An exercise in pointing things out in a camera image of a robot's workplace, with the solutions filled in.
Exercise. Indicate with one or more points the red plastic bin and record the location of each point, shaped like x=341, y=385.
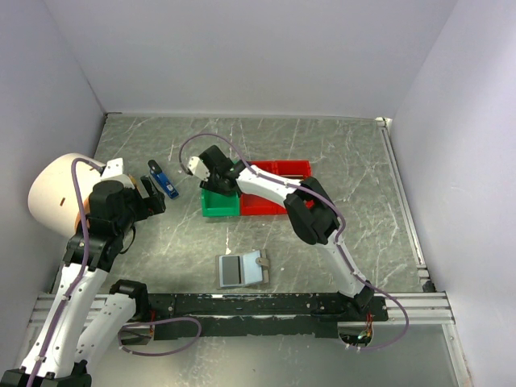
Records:
x=252, y=205
x=293, y=169

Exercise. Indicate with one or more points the blue stapler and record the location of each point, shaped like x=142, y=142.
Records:
x=162, y=180

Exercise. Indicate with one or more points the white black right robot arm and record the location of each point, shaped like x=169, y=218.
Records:
x=312, y=215

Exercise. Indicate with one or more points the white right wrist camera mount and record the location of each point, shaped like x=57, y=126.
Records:
x=198, y=169

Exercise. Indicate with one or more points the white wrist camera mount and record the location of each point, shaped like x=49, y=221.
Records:
x=198, y=169
x=114, y=171

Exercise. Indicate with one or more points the green plastic bin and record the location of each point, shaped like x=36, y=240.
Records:
x=216, y=205

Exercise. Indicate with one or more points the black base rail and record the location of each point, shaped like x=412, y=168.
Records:
x=264, y=314

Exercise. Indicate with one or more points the red middle plastic bin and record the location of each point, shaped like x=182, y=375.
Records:
x=252, y=205

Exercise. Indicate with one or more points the red right plastic bin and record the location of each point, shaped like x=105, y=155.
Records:
x=293, y=169

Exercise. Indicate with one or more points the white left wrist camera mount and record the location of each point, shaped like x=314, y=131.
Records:
x=114, y=171

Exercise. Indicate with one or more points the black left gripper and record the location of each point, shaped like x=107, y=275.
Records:
x=148, y=205

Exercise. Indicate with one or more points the white drum with orange lid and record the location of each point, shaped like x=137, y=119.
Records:
x=52, y=200

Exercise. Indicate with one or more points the dark card left in holder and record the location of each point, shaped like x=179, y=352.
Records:
x=231, y=275

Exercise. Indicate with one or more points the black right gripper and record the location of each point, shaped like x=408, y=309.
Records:
x=211, y=186

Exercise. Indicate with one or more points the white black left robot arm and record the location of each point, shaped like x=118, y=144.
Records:
x=67, y=349

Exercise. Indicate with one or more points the grey card holder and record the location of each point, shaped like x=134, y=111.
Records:
x=254, y=269

